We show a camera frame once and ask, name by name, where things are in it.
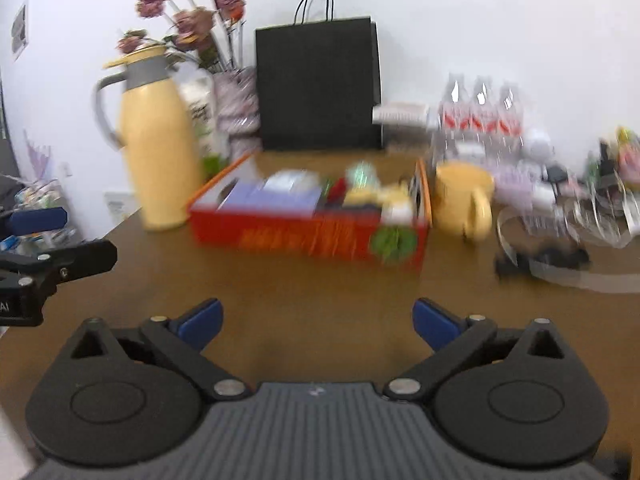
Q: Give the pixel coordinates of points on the white round speaker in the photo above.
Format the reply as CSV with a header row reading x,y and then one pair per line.
x,y
539,145

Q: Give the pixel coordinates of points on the black paper bag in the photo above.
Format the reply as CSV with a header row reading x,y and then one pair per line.
x,y
320,85

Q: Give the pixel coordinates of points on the yellow thermos jug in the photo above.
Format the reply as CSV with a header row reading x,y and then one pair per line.
x,y
155,150

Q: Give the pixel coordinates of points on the yellow white plush toy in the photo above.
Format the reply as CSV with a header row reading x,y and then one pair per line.
x,y
395,202

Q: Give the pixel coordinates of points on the yellow mug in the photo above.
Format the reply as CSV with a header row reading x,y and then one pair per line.
x,y
462,195

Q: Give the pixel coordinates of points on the lavender cloth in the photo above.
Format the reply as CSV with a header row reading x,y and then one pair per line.
x,y
515,180

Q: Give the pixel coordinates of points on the white wall outlet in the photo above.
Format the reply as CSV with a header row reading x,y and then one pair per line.
x,y
66,170

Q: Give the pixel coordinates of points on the black charger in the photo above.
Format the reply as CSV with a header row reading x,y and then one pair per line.
x,y
556,174

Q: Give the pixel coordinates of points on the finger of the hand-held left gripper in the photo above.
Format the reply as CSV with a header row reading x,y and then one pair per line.
x,y
85,257
40,221

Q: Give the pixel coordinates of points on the dark cabinet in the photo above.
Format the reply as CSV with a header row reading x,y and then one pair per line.
x,y
6,155

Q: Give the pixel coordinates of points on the white plastic box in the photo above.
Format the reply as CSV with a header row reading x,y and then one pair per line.
x,y
295,180

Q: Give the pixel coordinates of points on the red cardboard box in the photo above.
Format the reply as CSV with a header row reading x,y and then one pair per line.
x,y
300,237

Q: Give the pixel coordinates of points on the white charger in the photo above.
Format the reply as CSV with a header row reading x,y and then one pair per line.
x,y
542,194

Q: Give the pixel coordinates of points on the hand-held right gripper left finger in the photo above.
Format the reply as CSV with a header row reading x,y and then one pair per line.
x,y
202,325

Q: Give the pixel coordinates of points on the purple white packet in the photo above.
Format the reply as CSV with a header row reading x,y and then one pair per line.
x,y
265,202

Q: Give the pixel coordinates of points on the colourful snack packet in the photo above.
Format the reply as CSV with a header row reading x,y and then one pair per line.
x,y
627,155

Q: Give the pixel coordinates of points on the dried rose bouquet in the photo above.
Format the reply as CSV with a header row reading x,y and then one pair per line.
x,y
192,20

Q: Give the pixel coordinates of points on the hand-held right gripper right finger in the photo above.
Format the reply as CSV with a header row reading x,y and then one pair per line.
x,y
435,325

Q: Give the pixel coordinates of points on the purple wrapped vase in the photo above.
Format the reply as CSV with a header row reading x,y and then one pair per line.
x,y
240,100

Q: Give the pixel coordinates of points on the white green packet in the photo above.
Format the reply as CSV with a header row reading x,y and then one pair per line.
x,y
202,115

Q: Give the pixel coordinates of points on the dark red pouch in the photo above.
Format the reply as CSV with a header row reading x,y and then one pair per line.
x,y
336,190

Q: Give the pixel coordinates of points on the white flat box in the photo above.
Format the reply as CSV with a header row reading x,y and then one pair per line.
x,y
400,112

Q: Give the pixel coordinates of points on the wall notice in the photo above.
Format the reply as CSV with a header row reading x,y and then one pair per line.
x,y
19,30

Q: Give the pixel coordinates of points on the clear plastic bottle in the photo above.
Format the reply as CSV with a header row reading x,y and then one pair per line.
x,y
364,175

